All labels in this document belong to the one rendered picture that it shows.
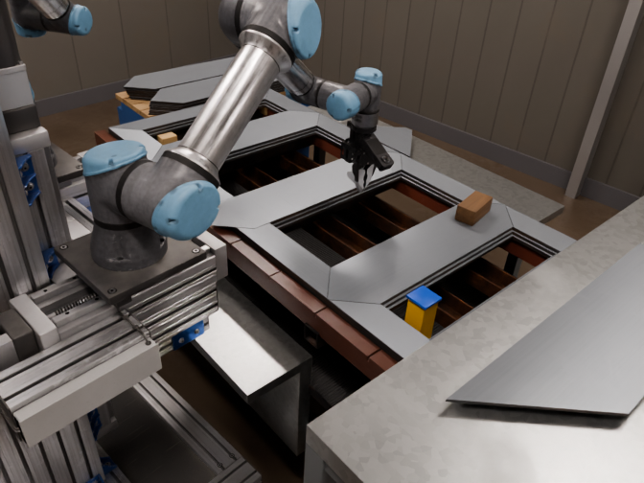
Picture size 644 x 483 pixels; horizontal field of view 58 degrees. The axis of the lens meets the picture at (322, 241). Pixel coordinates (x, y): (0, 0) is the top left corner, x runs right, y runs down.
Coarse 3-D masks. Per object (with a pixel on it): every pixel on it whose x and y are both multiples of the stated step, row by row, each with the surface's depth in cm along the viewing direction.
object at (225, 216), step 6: (222, 204) 172; (222, 210) 170; (228, 210) 170; (222, 216) 167; (228, 216) 167; (234, 216) 168; (222, 222) 164; (228, 222) 165; (234, 222) 165; (240, 222) 165; (246, 222) 165; (252, 228) 163
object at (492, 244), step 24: (192, 120) 225; (264, 144) 210; (336, 144) 216; (432, 192) 189; (288, 216) 170; (312, 216) 175; (504, 240) 168; (528, 240) 167; (456, 264) 155; (312, 288) 143; (408, 288) 145; (504, 288) 148; (336, 312) 138; (432, 336) 133
